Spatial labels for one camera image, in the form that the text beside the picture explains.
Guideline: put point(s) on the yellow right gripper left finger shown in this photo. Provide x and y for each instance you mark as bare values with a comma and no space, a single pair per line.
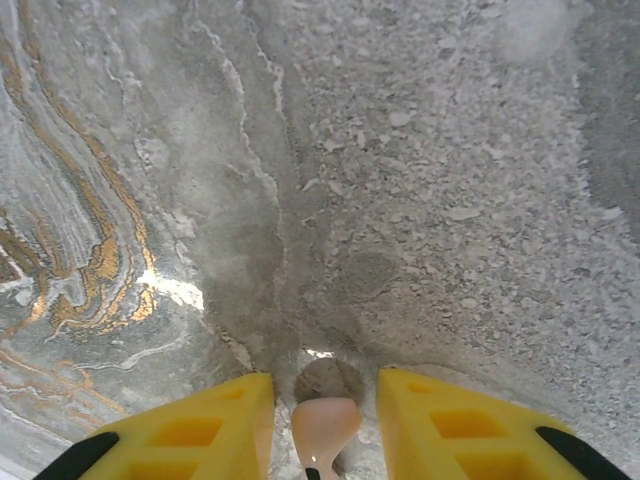
200,440

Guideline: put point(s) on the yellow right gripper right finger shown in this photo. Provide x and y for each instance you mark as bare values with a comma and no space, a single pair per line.
475,440

